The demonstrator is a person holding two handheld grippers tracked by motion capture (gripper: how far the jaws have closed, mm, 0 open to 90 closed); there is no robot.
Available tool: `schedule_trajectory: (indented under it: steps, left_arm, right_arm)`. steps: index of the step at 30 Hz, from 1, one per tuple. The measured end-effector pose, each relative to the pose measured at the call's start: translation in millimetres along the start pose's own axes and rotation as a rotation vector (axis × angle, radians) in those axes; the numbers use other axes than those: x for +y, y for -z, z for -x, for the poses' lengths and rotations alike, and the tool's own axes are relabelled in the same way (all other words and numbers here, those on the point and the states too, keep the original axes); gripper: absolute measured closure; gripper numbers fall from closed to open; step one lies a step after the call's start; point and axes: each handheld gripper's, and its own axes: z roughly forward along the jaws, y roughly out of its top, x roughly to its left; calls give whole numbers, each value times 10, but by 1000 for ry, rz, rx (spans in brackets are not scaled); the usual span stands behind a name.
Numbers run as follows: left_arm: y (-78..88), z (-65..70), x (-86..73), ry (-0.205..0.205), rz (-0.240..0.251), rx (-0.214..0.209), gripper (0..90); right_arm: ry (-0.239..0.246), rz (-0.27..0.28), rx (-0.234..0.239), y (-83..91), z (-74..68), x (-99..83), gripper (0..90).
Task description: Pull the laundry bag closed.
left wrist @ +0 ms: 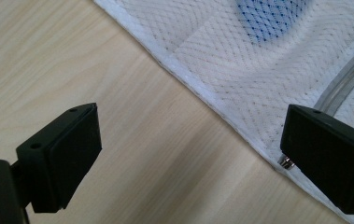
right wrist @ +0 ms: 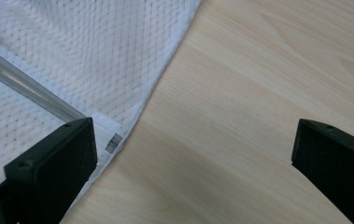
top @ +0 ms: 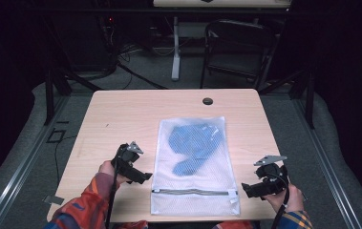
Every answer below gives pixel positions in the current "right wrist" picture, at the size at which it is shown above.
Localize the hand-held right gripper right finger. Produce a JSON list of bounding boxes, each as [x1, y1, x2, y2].
[[290, 118, 354, 224]]

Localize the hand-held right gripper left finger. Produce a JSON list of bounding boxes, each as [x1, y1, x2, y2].
[[0, 117, 99, 224]]

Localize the white mesh jacket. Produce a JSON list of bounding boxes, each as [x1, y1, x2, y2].
[[0, 0, 203, 208]]

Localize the grey jacket zipper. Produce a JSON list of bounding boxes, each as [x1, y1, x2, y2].
[[0, 41, 124, 155]]

